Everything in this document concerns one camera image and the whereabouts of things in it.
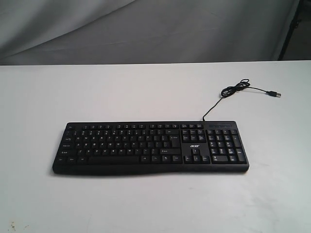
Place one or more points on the black Acer keyboard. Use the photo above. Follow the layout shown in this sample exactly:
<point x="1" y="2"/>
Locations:
<point x="134" y="148"/>

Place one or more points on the grey backdrop cloth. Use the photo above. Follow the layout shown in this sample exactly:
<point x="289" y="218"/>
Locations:
<point x="87" y="32"/>

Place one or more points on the black tripod stand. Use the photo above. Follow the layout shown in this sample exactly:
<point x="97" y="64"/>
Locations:
<point x="293" y="25"/>

